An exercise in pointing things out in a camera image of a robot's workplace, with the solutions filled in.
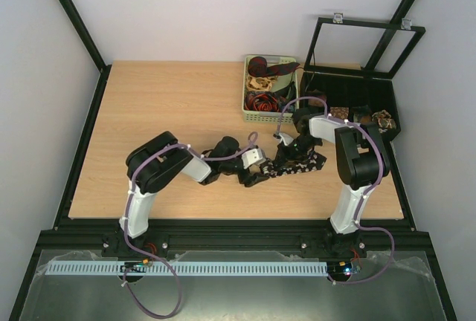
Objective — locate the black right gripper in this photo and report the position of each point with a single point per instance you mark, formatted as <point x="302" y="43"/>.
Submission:
<point x="291" y="151"/>

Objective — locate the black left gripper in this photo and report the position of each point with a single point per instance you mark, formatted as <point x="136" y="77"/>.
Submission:
<point x="252" y="180"/>

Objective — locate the black white floral tie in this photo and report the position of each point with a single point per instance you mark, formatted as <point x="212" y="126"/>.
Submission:
<point x="278" y="168"/>

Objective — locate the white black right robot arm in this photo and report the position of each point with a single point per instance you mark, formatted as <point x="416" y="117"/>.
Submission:
<point x="361" y="161"/>

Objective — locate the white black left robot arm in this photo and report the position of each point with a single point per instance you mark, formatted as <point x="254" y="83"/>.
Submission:
<point x="152" y="166"/>

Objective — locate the red navy striped tie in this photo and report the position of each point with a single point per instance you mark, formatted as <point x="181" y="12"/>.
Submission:
<point x="261" y="101"/>

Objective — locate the red dotted rolled tie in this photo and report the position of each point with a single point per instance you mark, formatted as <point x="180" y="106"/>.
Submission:
<point x="341" y="113"/>

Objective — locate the light green plastic basket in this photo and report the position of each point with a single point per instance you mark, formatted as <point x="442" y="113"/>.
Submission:
<point x="284" y="116"/>

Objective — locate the beige patterned tie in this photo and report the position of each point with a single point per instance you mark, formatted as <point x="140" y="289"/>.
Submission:
<point x="260" y="83"/>

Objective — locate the black tie storage box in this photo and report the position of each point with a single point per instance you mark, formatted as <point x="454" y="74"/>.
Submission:
<point x="351" y="92"/>

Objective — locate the dark red rolled tie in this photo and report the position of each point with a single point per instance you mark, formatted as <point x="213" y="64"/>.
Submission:
<point x="258" y="67"/>

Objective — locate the brown patterned rolled tie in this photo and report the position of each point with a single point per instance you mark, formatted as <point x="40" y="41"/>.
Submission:
<point x="383" y="119"/>

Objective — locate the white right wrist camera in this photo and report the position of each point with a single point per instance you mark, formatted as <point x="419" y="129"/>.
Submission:
<point x="284" y="139"/>

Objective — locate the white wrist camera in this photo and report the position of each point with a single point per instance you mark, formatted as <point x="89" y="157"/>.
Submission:
<point x="252" y="157"/>
<point x="284" y="139"/>

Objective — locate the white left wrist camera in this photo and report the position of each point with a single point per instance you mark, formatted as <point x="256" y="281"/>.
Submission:
<point x="252" y="157"/>

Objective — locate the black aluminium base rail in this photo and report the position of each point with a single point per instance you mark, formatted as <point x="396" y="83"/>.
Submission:
<point x="166" y="238"/>

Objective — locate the light blue slotted cable duct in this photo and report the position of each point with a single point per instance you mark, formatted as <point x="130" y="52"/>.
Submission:
<point x="110" y="268"/>

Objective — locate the black right frame post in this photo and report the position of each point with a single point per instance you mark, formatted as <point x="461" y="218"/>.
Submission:
<point x="400" y="14"/>

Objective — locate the black frame post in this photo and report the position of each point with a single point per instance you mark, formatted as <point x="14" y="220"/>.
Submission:
<point x="82" y="31"/>
<point x="400" y="14"/>

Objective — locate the black left frame post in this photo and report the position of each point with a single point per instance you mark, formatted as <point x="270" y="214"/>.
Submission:
<point x="82" y="31"/>

